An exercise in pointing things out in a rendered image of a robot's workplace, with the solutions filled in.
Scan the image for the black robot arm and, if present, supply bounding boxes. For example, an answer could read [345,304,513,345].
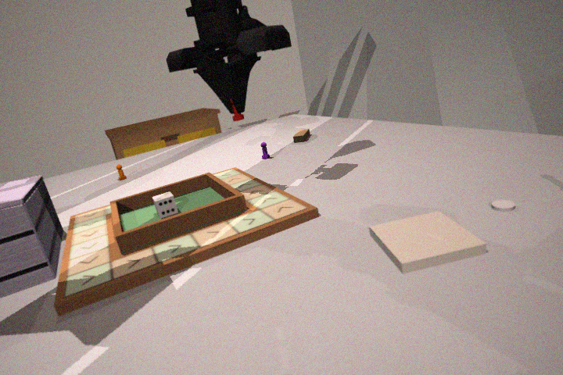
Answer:
[238,5,266,31]

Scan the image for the orange-brown game pawn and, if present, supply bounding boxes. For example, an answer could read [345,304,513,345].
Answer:
[117,164,127,180]

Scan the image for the grey die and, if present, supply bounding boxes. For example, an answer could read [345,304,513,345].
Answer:
[152,192,178,219]

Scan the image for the wooden game board with dice tray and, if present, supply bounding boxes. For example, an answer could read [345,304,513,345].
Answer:
[63,169,308,298]

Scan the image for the beige flat round disc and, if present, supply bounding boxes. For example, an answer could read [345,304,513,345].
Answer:
[492,200,515,212]

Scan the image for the purple game pawn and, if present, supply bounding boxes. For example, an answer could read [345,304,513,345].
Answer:
[261,142,270,159]

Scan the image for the beige flat square slab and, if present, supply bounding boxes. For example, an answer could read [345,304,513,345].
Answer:
[370,211,486,274]

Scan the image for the tan rectangular block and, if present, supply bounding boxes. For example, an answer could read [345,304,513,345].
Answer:
[293,129,310,143]

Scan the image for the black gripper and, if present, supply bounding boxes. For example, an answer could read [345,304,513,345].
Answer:
[166,0,292,114]

